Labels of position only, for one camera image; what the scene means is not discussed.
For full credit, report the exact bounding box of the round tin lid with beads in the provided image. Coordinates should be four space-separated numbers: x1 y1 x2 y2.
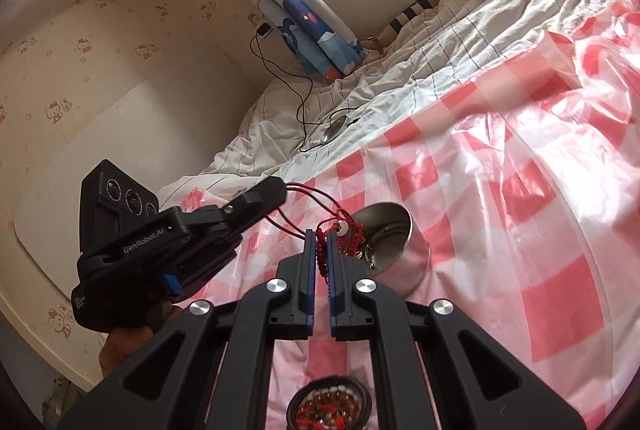
286 375 372 430

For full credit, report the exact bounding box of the white striped duvet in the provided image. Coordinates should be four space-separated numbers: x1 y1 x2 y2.
160 0 636 211

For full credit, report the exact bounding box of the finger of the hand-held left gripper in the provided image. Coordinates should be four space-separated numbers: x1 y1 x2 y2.
220 176 288 235

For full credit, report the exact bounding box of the round grey charging disc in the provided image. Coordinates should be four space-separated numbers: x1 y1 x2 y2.
320 114 353 145

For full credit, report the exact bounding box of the red knotted cord pendant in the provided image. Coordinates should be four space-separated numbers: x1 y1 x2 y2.
265 182 368 281

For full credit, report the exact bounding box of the white headboard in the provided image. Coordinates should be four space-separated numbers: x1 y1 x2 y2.
12 57 271 305

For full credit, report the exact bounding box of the round metal tin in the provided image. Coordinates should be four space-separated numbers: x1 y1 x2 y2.
357 204 432 295

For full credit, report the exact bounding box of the person's left hand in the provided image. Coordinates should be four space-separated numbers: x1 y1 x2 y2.
99 300 176 378

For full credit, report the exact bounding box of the black charging cable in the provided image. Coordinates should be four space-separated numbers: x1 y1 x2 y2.
249 27 361 155

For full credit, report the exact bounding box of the pink checked plastic sheet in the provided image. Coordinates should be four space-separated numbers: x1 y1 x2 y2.
175 0 640 430

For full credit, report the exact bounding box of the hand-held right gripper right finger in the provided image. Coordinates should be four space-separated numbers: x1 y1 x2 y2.
326 237 586 430

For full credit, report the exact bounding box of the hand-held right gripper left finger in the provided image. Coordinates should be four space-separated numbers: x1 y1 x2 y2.
57 229 317 430

